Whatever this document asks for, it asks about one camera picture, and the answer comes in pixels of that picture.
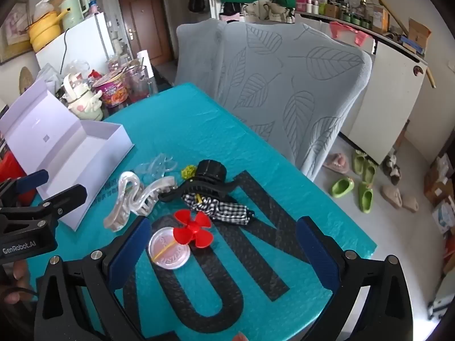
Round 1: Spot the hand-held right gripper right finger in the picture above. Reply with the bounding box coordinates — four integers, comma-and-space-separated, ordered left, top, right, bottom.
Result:
296, 216, 415, 341

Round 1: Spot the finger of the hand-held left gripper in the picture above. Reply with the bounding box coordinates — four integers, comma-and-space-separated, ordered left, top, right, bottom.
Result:
0, 169, 49, 203
32, 184, 88, 221

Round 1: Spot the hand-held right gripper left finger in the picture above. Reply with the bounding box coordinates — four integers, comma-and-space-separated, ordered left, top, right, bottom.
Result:
34, 216, 153, 341

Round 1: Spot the round clear pink lid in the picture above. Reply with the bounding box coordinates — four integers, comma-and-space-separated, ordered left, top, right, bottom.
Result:
148, 228, 191, 270

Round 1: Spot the white hinged gift box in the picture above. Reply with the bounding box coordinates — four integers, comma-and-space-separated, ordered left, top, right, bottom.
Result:
0, 78, 136, 233

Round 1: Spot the pearly white claw clip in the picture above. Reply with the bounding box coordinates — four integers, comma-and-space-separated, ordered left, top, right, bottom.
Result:
104, 171, 178, 233

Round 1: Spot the red plastic propeller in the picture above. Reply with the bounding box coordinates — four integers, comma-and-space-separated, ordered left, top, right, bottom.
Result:
173, 210, 214, 248

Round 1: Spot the clear plastic hair clip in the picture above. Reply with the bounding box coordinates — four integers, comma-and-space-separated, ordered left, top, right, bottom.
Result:
135, 153, 177, 182

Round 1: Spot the black duckbill hair clip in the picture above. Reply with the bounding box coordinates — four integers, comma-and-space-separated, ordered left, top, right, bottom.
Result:
158, 179, 237, 204

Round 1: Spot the black white checkered scrunchie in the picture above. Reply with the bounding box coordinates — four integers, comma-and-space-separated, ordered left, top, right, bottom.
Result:
181, 194, 255, 226

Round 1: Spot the black strap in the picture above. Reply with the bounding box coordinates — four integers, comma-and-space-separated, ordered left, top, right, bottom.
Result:
195, 160, 228, 185

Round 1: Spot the person's left hand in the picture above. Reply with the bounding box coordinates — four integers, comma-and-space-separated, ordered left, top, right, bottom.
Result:
0, 259, 37, 304

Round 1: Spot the green slipper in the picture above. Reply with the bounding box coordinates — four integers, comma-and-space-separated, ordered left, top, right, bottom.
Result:
357, 181, 374, 214
331, 178, 355, 197

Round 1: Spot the pink slipper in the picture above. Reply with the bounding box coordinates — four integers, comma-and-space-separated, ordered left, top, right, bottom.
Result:
323, 153, 351, 174

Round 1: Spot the cream cartoon water bottle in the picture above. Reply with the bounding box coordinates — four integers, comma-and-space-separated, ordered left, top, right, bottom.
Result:
61, 73, 104, 121

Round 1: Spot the beige slipper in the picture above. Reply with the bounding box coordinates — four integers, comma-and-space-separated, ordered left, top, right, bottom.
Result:
380, 185, 403, 208
402, 195, 419, 214

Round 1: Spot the woven straw fan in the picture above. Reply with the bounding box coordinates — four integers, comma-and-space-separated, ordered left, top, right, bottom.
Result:
19, 67, 33, 93

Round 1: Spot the purple instant noodle cup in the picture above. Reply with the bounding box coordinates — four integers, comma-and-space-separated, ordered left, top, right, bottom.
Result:
92, 73, 130, 109

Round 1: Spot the glass mug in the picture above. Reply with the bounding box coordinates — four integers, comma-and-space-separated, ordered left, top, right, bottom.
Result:
123, 65, 150, 103

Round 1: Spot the white fridge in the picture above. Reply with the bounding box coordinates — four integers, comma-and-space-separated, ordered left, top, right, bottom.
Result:
35, 12, 118, 89

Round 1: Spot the framed picture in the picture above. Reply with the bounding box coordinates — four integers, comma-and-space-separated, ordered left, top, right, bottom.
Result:
0, 0, 36, 65

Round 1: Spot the yellow pot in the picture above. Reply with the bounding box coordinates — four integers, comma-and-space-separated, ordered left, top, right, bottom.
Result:
28, 9, 70, 52

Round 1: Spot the grey leaf-pattern covered chair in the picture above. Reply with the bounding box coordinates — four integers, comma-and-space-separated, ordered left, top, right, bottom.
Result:
213, 21, 373, 182
175, 19, 228, 96

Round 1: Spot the white cabinet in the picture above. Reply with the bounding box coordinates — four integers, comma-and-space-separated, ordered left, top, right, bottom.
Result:
341, 39, 429, 166

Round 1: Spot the pale green electric kettle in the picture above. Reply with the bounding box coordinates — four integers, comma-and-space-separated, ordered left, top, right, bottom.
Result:
59, 0, 89, 31

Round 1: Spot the brown door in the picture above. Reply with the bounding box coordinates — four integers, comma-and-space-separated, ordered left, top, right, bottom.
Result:
118, 0, 175, 66

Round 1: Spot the pink plastic bag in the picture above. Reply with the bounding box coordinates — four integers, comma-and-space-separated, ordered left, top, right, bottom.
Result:
329, 21, 370, 47

